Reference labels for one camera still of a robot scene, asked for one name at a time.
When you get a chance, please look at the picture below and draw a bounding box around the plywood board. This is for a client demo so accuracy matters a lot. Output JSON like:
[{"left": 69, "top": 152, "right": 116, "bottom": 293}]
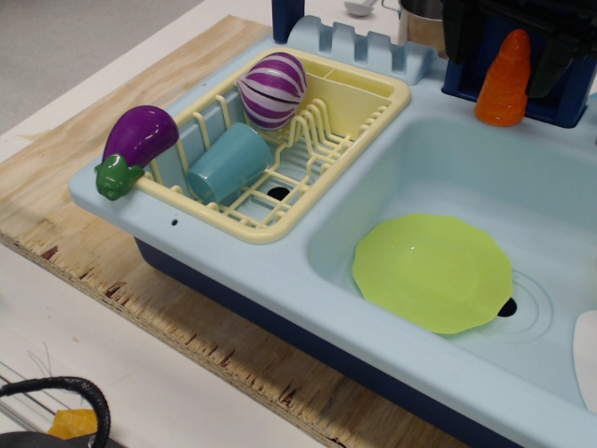
[{"left": 0, "top": 15, "right": 470, "bottom": 448}]

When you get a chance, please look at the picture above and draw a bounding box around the purple toy eggplant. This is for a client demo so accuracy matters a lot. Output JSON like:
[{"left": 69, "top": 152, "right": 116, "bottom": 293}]
[{"left": 94, "top": 105, "right": 179, "bottom": 201}]

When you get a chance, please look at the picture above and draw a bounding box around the purple striped toy onion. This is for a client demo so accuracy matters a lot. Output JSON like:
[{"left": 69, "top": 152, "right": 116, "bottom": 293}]
[{"left": 236, "top": 51, "right": 307, "bottom": 131}]

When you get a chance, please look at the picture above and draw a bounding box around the light blue toy sink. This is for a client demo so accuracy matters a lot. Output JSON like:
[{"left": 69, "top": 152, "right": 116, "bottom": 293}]
[{"left": 69, "top": 61, "right": 596, "bottom": 447}]

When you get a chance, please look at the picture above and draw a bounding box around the lime green plastic plate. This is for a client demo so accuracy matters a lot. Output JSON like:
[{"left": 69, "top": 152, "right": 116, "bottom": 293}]
[{"left": 352, "top": 214, "right": 513, "bottom": 335}]

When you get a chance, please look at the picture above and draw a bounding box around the black braided cable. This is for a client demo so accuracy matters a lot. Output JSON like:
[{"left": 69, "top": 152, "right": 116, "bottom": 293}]
[{"left": 0, "top": 376, "right": 112, "bottom": 448}]

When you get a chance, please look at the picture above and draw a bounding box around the cream plastic dish rack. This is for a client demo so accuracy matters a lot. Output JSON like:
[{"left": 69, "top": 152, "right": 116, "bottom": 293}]
[{"left": 135, "top": 49, "right": 410, "bottom": 244}]

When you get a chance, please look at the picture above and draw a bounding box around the dark blue faucet block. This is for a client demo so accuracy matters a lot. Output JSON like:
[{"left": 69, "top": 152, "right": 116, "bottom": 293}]
[{"left": 442, "top": 16, "right": 596, "bottom": 128}]

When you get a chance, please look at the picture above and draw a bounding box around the white object at right edge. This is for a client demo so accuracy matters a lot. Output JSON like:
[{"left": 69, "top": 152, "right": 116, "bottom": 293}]
[{"left": 573, "top": 310, "right": 597, "bottom": 413}]

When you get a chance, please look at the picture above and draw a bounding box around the yellow object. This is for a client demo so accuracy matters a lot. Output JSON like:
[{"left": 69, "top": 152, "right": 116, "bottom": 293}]
[{"left": 48, "top": 409, "right": 98, "bottom": 440}]

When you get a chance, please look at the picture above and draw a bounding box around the teal plastic cup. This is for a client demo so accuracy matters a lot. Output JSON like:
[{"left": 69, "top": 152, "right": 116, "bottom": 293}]
[{"left": 187, "top": 122, "right": 274, "bottom": 203}]

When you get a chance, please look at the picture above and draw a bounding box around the stainless steel pot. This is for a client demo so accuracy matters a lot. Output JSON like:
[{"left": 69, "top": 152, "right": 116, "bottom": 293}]
[{"left": 382, "top": 0, "right": 448, "bottom": 59}]

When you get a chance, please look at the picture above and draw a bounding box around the orange toy carrot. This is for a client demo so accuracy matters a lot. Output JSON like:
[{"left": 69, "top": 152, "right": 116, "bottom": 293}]
[{"left": 475, "top": 29, "right": 531, "bottom": 127}]

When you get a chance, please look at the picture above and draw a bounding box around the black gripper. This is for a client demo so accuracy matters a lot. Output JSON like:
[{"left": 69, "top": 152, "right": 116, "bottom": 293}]
[{"left": 442, "top": 1, "right": 596, "bottom": 98}]

